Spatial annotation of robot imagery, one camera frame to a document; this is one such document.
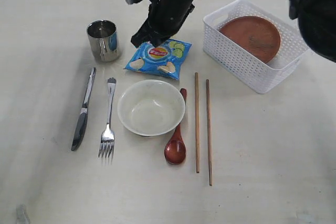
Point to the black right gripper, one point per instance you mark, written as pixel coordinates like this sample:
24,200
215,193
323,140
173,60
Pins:
164,21

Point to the blue snack bag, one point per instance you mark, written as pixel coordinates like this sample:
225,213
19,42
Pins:
164,60

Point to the stainless steel cup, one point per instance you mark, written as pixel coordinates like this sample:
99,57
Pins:
103,40

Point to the wooden chopstick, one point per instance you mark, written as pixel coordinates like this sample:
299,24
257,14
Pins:
197,128
209,135

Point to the cream ceramic bowl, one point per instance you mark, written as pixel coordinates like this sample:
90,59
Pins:
151,108

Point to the red-brown wooden bowl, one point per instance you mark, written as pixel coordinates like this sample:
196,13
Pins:
256,35

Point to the stainless steel spoon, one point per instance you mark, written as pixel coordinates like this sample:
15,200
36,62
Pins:
107,139

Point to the red-brown wooden spoon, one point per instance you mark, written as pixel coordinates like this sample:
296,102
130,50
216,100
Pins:
175,149

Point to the stainless steel knife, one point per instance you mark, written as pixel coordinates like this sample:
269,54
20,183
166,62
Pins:
83,117

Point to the white plastic woven basket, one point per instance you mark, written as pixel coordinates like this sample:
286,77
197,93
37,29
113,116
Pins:
259,76

